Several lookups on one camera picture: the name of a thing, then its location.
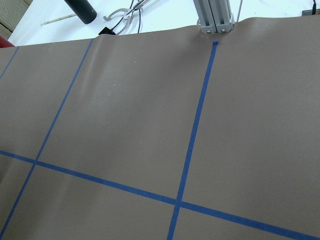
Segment wooden stick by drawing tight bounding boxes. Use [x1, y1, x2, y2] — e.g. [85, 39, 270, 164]
[40, 14, 77, 26]

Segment black water bottle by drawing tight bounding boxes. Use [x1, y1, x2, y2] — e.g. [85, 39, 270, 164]
[64, 0, 97, 24]

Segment small black adapter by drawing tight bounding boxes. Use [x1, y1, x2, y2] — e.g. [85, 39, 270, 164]
[98, 27, 117, 36]

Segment metal tongs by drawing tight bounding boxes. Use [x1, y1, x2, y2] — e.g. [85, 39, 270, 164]
[103, 0, 149, 36]

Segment aluminium profile post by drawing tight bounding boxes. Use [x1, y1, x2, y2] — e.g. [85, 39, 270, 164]
[193, 0, 235, 34]

